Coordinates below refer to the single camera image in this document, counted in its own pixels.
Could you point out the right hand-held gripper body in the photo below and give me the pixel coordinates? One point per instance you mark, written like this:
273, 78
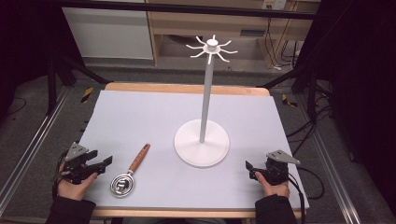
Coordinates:
277, 171

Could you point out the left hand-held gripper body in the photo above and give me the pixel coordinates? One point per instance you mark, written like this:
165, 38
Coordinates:
76, 165

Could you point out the white hook stand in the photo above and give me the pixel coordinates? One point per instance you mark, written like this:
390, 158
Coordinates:
202, 146

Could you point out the person's right hand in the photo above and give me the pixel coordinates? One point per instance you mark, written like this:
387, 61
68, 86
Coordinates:
275, 190

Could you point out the person's left hand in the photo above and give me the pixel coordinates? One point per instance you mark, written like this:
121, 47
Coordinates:
74, 190

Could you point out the yellow black tape strip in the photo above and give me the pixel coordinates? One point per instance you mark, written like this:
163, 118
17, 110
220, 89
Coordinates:
289, 101
87, 94

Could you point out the white table mat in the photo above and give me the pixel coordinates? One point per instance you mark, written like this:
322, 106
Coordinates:
162, 124

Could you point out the black metal stand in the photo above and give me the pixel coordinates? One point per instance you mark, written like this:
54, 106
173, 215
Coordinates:
306, 84
59, 74

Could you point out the wooden table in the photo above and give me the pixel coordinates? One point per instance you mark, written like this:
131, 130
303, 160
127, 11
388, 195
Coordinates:
174, 88

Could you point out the white cabinet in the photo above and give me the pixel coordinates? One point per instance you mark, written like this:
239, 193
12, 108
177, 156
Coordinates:
109, 34

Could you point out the wooden desk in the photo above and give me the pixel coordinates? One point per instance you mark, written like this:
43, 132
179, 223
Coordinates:
230, 26

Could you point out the white power strip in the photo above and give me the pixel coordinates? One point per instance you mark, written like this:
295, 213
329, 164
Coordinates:
274, 4

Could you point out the metal floor rail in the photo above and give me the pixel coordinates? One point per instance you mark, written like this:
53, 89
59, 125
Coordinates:
31, 146
330, 161

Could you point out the black metal frame bar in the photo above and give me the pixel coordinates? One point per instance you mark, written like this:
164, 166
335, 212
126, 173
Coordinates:
186, 8

